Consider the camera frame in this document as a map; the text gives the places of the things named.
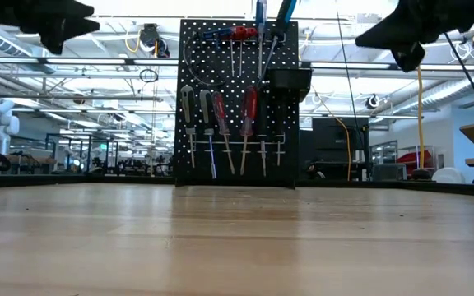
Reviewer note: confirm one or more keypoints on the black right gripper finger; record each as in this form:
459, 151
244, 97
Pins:
405, 12
401, 39

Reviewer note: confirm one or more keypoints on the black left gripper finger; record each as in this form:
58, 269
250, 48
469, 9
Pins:
76, 8
76, 28

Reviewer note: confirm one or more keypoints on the grey and black screwdriver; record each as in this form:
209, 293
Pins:
206, 109
187, 107

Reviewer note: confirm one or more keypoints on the black plastic pegboard bin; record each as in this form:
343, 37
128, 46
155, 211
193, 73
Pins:
290, 80

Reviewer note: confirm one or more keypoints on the red storage bin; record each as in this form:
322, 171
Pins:
416, 160

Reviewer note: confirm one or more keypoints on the black cabinet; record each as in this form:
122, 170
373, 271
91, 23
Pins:
335, 144

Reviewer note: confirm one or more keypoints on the white round object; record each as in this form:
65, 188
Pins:
449, 176

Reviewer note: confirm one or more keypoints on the black metal pegboard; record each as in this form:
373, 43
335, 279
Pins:
286, 164

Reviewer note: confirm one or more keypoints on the chrome pegboard hook rail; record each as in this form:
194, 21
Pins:
280, 39

